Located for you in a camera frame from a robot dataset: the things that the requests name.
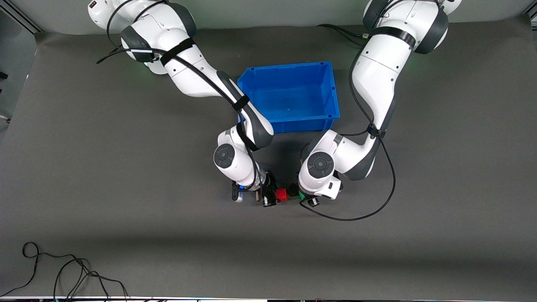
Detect dark grey table mat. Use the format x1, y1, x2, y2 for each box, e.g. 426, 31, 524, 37
0, 15, 537, 301

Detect blue plastic storage bin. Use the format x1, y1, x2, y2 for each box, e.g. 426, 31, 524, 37
237, 61, 341, 139

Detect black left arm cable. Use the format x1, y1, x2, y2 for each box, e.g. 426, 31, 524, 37
298, 42, 396, 222

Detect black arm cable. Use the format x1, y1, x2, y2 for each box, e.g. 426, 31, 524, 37
96, 0, 266, 198
298, 42, 396, 222

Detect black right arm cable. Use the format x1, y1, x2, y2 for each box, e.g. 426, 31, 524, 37
96, 0, 266, 198

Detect black left base cables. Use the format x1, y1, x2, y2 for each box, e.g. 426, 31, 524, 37
317, 23, 370, 43

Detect thin black loose cable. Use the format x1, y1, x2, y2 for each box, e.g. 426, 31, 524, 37
0, 242, 91, 297
53, 258, 129, 302

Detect dark metal frame rail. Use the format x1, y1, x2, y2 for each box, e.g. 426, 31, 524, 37
0, 8, 43, 35

